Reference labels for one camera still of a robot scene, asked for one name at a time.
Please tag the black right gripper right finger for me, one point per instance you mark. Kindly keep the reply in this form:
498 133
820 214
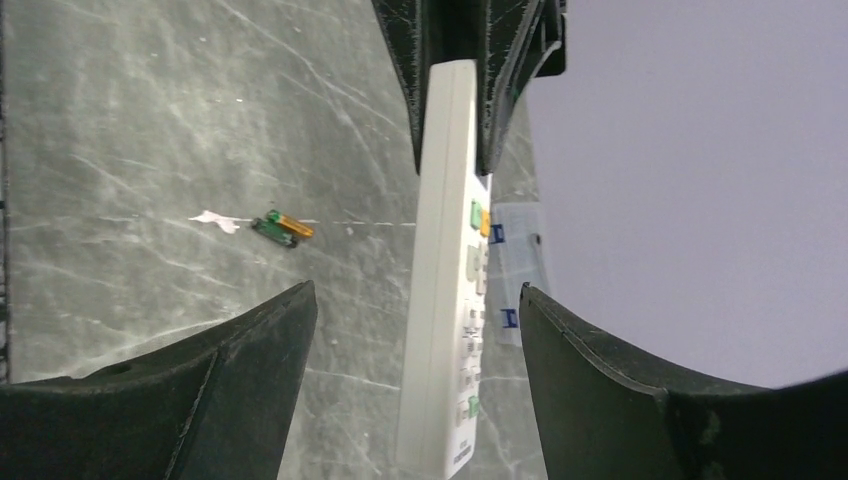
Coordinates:
608 410

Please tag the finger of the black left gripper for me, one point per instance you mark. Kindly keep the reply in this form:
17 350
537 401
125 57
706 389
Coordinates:
402 23
519 41

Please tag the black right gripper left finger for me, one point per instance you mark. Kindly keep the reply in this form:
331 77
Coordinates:
215 405

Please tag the white remote control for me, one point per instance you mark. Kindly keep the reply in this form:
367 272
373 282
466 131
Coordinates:
440 400

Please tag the gold green AAA battery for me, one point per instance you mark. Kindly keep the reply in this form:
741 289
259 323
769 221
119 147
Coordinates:
293 226

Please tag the dark green AAA battery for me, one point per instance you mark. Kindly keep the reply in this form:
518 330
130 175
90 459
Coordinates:
275 232

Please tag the clear plastic organizer box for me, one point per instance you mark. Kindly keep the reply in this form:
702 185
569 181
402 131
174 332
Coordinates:
516 258

